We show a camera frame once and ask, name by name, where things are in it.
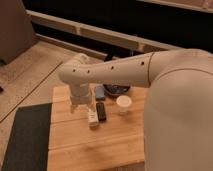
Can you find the dark round bowl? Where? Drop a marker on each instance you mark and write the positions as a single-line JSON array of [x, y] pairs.
[[115, 90]]

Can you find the dark grey mat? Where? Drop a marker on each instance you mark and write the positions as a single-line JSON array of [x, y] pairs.
[[27, 149]]

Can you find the black rectangular remote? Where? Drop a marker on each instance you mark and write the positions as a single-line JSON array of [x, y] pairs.
[[101, 111]]

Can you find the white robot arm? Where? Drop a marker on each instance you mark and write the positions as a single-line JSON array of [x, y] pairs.
[[178, 109]]

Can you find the grey cabinet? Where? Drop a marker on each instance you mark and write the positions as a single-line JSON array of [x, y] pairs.
[[16, 32]]

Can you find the wooden board table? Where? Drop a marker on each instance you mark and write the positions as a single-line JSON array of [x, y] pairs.
[[74, 146]]

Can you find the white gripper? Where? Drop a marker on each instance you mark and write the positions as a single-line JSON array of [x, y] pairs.
[[80, 95]]

